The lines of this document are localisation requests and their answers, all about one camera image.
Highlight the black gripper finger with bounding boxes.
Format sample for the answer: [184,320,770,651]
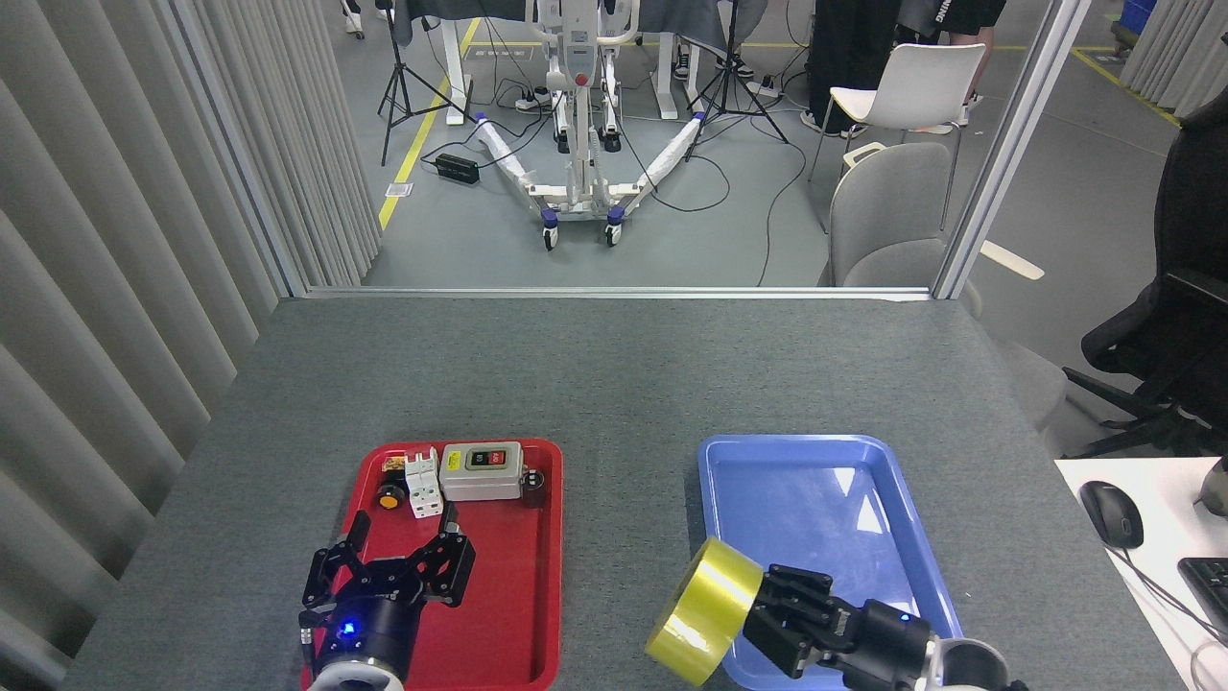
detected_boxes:
[300,511,372,608]
[758,566,860,625]
[403,504,477,608]
[744,603,845,680]

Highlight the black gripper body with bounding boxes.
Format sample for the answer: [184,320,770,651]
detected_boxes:
[302,566,423,673]
[842,603,933,691]

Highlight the yellow tape roll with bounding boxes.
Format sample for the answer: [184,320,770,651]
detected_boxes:
[645,537,766,688]

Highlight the yellow push button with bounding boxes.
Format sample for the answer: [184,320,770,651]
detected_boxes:
[376,459,410,512]

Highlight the red plastic tray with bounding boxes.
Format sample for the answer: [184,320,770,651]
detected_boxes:
[301,439,564,691]

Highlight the blue plastic tray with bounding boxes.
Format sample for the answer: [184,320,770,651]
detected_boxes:
[697,434,965,691]

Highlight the white circuit breaker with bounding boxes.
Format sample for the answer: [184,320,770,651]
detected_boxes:
[405,447,447,520]

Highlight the black computer mouse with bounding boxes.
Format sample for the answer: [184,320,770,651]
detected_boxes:
[1078,480,1145,551]

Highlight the white side desk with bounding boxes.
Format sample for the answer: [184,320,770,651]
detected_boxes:
[1053,457,1228,691]

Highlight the black keyboard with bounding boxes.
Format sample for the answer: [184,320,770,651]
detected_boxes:
[1177,557,1228,646]

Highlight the grey vertical blinds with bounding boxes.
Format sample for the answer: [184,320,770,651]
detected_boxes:
[0,0,383,691]
[1121,0,1228,118]

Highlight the grey padded chair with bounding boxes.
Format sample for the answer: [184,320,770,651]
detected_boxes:
[817,142,984,318]

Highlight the beige wooden board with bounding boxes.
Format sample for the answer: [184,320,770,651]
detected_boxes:
[979,240,1045,281]

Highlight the white stand on wheels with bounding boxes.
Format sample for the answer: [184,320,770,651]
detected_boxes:
[475,0,708,252]

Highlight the black tripod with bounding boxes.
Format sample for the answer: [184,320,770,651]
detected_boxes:
[377,0,478,167]
[685,0,790,162]

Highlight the black office chair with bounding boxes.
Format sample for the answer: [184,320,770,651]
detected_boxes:
[1062,91,1228,460]

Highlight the white plastic chair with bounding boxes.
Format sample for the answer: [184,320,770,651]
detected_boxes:
[808,43,987,231]

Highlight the person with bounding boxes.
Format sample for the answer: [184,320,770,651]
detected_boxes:
[801,0,908,142]
[897,0,1008,135]

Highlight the grey two-button switch box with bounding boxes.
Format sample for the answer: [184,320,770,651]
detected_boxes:
[439,441,525,503]

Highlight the black mouse cable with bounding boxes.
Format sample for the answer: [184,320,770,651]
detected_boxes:
[1118,547,1228,646]

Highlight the silver aluminium rail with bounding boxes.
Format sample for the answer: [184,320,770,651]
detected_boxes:
[305,286,936,303]

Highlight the black floor cable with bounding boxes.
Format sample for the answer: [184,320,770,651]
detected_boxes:
[756,96,809,287]

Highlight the silver aluminium post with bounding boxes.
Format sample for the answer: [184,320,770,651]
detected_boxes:
[933,0,1095,300]

